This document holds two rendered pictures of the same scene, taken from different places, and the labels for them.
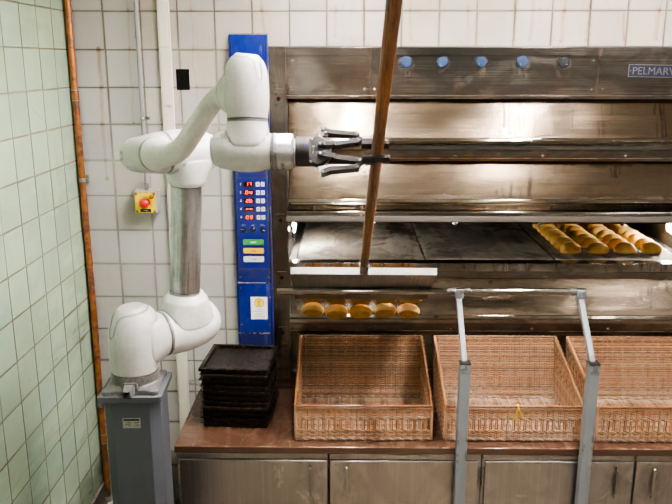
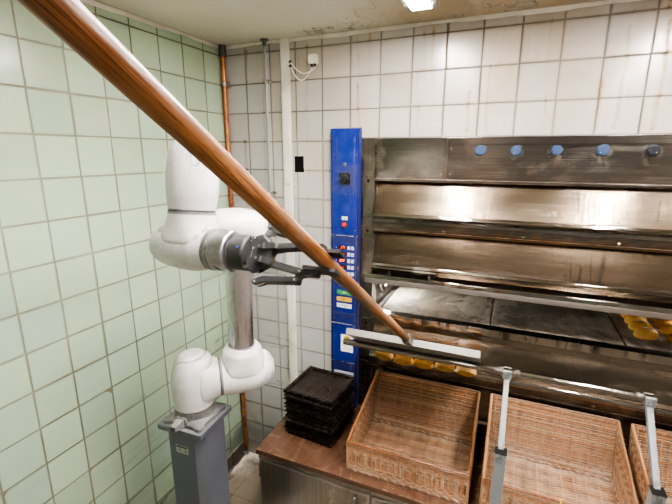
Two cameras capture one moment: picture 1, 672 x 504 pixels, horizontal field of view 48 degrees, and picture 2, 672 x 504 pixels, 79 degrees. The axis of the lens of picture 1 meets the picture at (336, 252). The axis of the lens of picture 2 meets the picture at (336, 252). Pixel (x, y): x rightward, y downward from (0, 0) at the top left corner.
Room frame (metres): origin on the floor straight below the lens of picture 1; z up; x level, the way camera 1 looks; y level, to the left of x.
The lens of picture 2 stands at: (1.21, -0.41, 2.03)
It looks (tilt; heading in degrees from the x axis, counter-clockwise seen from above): 14 degrees down; 22
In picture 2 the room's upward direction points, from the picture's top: straight up
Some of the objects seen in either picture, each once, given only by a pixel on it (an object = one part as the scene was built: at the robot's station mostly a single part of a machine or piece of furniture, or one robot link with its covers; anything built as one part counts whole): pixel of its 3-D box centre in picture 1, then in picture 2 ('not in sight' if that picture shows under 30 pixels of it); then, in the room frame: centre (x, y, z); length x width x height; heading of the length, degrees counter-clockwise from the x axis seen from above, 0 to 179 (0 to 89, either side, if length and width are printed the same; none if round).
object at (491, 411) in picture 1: (503, 384); (552, 462); (2.98, -0.71, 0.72); 0.56 x 0.49 x 0.28; 89
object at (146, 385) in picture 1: (134, 379); (191, 411); (2.33, 0.67, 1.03); 0.22 x 0.18 x 0.06; 2
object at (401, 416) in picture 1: (362, 384); (415, 428); (2.99, -0.11, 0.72); 0.56 x 0.49 x 0.28; 90
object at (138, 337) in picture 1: (135, 336); (195, 376); (2.36, 0.66, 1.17); 0.18 x 0.16 x 0.22; 132
